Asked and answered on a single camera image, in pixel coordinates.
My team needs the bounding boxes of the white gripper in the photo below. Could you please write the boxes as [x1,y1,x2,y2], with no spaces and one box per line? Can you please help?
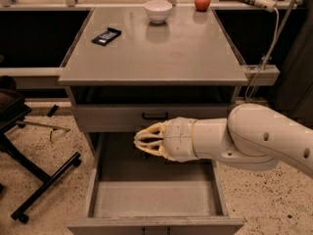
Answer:
[134,117,198,163]

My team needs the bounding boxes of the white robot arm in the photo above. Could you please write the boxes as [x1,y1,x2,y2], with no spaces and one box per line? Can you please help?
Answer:
[134,104,313,177]

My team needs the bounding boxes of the black drawer handle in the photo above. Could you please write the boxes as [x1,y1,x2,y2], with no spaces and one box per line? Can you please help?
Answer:
[142,112,168,120]

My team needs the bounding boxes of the grey drawer cabinet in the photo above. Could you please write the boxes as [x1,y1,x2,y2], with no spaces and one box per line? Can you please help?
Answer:
[58,5,249,235]

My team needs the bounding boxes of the white cable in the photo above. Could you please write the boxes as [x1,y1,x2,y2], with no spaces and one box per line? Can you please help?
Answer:
[244,7,282,104]

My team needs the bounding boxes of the closed middle grey drawer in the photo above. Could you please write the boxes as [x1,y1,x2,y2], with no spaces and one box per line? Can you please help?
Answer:
[72,104,229,132]

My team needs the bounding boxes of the dark cabinet at right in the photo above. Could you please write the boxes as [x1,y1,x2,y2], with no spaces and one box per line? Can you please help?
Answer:
[270,0,313,126]

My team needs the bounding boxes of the black office chair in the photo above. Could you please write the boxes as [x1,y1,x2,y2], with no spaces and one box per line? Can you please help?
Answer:
[0,74,82,224]

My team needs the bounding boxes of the white bowl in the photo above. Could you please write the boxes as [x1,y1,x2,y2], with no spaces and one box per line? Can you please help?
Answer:
[144,0,172,24]

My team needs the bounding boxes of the red apple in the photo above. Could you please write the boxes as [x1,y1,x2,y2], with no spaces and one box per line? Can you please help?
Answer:
[195,0,211,12]

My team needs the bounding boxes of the blue snack bar wrapper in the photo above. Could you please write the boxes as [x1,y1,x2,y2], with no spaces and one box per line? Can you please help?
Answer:
[92,27,121,46]

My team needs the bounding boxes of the open bottom grey drawer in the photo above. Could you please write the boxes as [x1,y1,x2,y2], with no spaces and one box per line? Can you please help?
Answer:
[67,132,244,235]

